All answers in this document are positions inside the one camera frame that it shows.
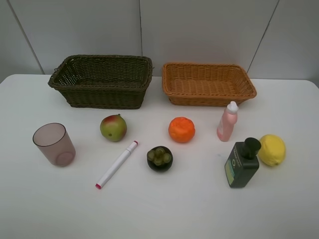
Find white marker pink caps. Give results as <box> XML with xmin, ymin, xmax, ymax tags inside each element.
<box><xmin>95</xmin><ymin>141</ymin><xmax>138</xmax><ymax>190</ymax></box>

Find dark green pump bottle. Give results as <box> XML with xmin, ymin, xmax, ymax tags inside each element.
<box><xmin>224</xmin><ymin>137</ymin><xmax>261</xmax><ymax>188</ymax></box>

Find dark brown wicker basket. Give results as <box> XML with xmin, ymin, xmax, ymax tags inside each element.
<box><xmin>48</xmin><ymin>55</ymin><xmax>153</xmax><ymax>110</ymax></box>

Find orange wicker basket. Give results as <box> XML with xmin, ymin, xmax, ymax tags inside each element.
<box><xmin>162</xmin><ymin>63</ymin><xmax>257</xmax><ymax>107</ymax></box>

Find translucent pink plastic cup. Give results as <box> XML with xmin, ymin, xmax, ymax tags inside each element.
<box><xmin>32</xmin><ymin>122</ymin><xmax>76</xmax><ymax>167</ymax></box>

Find orange tangerine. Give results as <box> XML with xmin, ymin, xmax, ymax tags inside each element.
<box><xmin>168</xmin><ymin>117</ymin><xmax>195</xmax><ymax>143</ymax></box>

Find green red mango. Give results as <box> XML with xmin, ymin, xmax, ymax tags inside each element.
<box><xmin>100</xmin><ymin>114</ymin><xmax>127</xmax><ymax>142</ymax></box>

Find yellow lemon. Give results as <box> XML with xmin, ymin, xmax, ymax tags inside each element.
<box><xmin>258</xmin><ymin>134</ymin><xmax>286</xmax><ymax>167</ymax></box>

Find dark purple mangosteen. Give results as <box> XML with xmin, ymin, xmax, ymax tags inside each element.
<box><xmin>147</xmin><ymin>146</ymin><xmax>173</xmax><ymax>172</ymax></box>

